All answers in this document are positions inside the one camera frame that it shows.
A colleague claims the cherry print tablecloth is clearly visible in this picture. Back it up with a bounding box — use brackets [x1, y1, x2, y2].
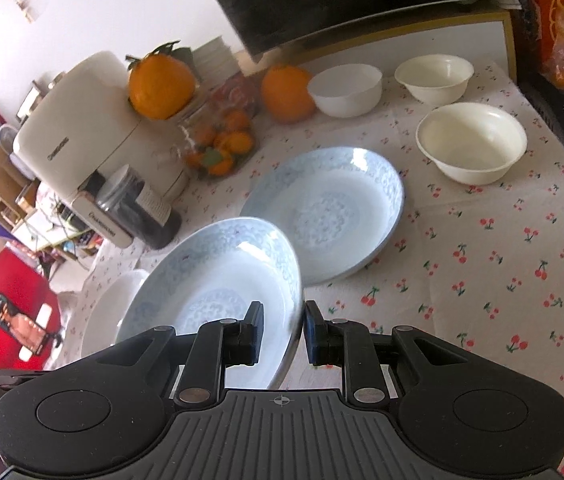
[48, 56, 564, 480]

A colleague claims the white ceramic bowl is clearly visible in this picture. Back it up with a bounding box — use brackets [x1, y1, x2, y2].
[308, 64, 383, 118]

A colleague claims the glass jar with tangerines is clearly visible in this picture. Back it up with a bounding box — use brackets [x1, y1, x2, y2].
[172, 84, 259, 179]

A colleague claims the cream kitchen appliance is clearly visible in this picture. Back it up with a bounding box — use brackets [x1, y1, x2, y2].
[14, 51, 189, 248]

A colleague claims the large orange on table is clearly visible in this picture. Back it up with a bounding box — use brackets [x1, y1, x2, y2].
[260, 65, 317, 124]

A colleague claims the dark tea canister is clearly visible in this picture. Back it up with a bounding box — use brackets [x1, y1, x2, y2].
[96, 165, 182, 250]

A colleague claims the white plate at edge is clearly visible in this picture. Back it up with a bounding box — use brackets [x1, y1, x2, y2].
[80, 269, 148, 358]

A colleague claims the white wooden-edged board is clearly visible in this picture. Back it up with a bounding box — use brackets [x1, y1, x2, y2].
[235, 2, 517, 79]

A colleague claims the red chair with phone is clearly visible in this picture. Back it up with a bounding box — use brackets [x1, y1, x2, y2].
[0, 248, 61, 370]

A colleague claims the blue patterned plate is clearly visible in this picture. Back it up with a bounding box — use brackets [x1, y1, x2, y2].
[116, 217, 303, 389]
[241, 146, 405, 287]

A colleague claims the small cream bowl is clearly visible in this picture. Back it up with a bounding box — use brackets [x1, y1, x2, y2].
[395, 54, 475, 106]

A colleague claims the large cream bowl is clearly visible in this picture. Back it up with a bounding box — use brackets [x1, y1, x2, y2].
[415, 102, 528, 185]

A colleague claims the large orange on jar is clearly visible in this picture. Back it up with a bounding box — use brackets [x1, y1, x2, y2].
[125, 40, 198, 120]

